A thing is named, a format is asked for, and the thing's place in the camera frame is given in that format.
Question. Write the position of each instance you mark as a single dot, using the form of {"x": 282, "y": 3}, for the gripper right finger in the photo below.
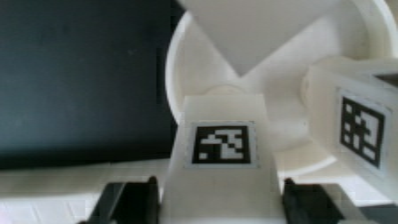
{"x": 316, "y": 204}

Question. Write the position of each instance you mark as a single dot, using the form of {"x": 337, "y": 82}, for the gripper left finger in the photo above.
{"x": 127, "y": 204}

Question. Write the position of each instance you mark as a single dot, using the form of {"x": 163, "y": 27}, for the white round stool seat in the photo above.
{"x": 351, "y": 32}

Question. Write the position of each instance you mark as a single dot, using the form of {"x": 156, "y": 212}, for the white stool leg with tag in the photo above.
{"x": 250, "y": 25}

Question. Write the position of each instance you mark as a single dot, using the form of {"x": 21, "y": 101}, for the white front fence wall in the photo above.
{"x": 48, "y": 195}

